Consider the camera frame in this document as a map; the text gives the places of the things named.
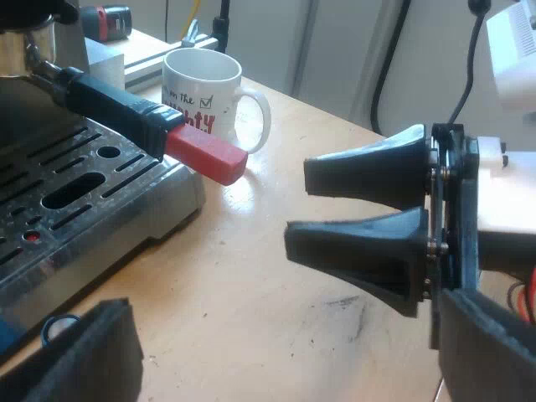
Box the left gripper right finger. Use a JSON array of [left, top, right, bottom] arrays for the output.
[[436, 288, 536, 402]]

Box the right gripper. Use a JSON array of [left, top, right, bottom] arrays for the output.
[[284, 122, 481, 351]]

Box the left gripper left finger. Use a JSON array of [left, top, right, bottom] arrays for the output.
[[0, 297, 146, 402]]

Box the bright blue tamper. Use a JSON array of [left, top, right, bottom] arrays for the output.
[[0, 312, 82, 368]]

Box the steel espresso machine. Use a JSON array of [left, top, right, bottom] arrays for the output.
[[0, 0, 207, 332]]

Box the white mug with red and black print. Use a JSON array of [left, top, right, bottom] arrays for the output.
[[161, 47, 273, 154]]

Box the black tripod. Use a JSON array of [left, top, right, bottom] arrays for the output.
[[212, 0, 232, 54]]

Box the metal block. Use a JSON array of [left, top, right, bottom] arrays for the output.
[[85, 36, 126, 91]]

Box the red and black power tool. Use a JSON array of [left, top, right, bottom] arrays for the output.
[[79, 4, 133, 44]]

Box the black cable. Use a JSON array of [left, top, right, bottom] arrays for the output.
[[446, 0, 492, 126], [369, 0, 414, 135]]

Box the filter holder with red-ended handle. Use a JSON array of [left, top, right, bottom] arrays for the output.
[[28, 58, 249, 186]]

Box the yellow cable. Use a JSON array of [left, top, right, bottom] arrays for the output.
[[179, 0, 201, 43]]

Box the aluminium rail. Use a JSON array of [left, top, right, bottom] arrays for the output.
[[124, 32, 228, 94]]

